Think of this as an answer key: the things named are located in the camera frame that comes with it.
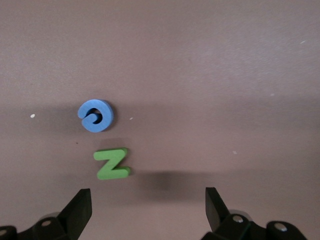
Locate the brown table cover sheet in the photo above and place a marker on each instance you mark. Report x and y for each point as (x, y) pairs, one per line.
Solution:
(212, 62)

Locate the green foam letter N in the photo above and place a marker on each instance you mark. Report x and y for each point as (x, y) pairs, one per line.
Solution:
(112, 163)

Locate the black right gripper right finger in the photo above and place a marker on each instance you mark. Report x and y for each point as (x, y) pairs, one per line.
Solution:
(220, 222)

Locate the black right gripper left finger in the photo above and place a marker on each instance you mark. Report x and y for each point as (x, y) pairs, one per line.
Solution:
(72, 220)

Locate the blue foam letter G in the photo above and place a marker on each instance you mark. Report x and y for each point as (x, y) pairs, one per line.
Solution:
(106, 112)

